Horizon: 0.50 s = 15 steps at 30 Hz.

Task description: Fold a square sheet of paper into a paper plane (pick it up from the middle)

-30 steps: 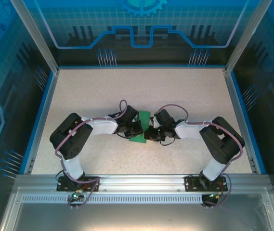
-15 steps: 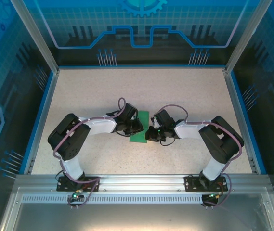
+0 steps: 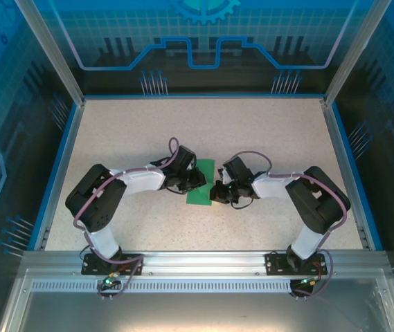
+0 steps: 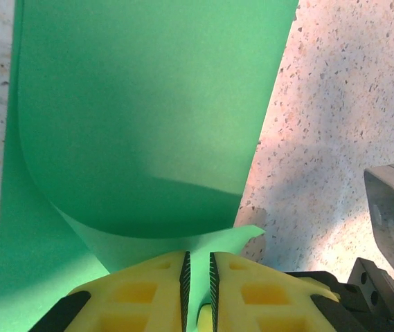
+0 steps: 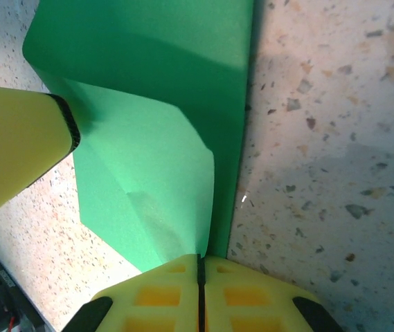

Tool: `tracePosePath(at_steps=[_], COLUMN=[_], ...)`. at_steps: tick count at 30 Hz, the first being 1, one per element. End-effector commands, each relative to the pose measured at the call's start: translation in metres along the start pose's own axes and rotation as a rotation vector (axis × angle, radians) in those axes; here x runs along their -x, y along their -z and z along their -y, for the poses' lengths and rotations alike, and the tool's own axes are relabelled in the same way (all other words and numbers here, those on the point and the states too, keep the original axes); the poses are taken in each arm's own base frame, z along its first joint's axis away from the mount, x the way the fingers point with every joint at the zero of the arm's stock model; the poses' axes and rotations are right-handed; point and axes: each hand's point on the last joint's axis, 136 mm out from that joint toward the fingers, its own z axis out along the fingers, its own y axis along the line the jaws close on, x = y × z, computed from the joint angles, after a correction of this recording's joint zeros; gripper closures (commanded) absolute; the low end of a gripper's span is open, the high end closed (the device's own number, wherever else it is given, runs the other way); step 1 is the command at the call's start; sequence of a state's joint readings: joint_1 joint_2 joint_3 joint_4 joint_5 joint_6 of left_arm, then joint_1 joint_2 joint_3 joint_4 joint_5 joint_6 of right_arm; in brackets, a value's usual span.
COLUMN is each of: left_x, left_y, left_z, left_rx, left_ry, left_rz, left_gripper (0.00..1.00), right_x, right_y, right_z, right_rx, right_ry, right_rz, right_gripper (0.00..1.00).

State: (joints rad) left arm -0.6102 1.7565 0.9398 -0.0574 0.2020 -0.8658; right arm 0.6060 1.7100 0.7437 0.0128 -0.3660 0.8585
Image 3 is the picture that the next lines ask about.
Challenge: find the green paper sheet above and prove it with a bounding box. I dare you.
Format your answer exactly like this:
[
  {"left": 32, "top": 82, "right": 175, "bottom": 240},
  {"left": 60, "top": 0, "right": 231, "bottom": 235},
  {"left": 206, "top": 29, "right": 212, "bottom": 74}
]
[{"left": 186, "top": 158, "right": 217, "bottom": 208}]

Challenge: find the grey metal shelf panel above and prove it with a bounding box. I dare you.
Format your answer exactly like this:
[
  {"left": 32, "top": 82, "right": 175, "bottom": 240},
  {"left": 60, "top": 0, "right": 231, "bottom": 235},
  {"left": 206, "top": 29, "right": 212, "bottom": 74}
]
[{"left": 0, "top": 268, "right": 394, "bottom": 332}]

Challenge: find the left circuit board green light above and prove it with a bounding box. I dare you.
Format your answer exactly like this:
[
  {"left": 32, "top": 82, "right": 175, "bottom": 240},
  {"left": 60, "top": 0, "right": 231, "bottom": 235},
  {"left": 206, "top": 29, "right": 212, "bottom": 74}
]
[{"left": 102, "top": 274, "right": 120, "bottom": 291}]

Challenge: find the aluminium mounting rail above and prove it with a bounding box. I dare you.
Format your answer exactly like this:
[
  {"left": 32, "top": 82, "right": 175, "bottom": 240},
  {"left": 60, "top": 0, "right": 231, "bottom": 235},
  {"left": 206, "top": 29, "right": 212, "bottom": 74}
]
[{"left": 21, "top": 250, "right": 390, "bottom": 277}]

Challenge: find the slotted grey cable duct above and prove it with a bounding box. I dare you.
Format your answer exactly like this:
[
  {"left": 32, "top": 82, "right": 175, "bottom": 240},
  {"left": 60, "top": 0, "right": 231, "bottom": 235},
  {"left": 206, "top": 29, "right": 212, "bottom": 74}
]
[{"left": 30, "top": 280, "right": 381, "bottom": 294}]

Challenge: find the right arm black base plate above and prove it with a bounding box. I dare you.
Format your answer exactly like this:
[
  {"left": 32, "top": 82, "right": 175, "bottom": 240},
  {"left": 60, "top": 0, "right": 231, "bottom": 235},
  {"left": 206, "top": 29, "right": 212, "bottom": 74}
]
[{"left": 265, "top": 252, "right": 328, "bottom": 277}]

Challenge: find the right aluminium side rail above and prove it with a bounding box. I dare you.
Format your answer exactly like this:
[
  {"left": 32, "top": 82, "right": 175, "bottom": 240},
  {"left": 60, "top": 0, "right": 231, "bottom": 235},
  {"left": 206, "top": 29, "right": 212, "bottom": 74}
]
[{"left": 321, "top": 98, "right": 374, "bottom": 250}]

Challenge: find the aluminium side rail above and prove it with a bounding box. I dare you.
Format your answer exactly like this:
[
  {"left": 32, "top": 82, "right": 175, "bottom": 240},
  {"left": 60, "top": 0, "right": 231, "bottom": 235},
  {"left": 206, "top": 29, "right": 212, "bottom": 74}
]
[
  {"left": 32, "top": 98, "right": 87, "bottom": 252},
  {"left": 321, "top": 98, "right": 374, "bottom": 250}
]

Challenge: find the left aluminium side rail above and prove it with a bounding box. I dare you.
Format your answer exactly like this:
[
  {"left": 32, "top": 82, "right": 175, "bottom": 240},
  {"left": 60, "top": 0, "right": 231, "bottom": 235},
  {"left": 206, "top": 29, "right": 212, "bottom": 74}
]
[{"left": 32, "top": 98, "right": 87, "bottom": 252}]

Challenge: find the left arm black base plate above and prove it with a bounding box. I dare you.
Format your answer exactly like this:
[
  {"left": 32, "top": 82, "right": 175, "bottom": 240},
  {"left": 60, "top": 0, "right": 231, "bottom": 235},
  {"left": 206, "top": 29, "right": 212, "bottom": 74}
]
[{"left": 81, "top": 253, "right": 145, "bottom": 277}]

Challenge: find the right aluminium frame post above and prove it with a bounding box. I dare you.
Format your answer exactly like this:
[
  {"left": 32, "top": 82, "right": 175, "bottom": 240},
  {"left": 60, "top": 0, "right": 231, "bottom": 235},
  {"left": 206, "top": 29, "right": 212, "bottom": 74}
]
[{"left": 322, "top": 0, "right": 394, "bottom": 107}]

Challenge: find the aluminium frame post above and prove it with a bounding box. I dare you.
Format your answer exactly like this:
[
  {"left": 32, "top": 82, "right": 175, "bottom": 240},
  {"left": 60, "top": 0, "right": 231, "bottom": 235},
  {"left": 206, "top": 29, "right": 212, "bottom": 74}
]
[
  {"left": 14, "top": 0, "right": 87, "bottom": 107},
  {"left": 322, "top": 0, "right": 394, "bottom": 107}
]

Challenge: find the left aluminium frame post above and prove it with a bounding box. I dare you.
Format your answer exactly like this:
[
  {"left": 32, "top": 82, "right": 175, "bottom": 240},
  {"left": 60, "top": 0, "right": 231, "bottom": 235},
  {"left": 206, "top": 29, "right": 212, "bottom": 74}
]
[{"left": 14, "top": 0, "right": 87, "bottom": 107}]

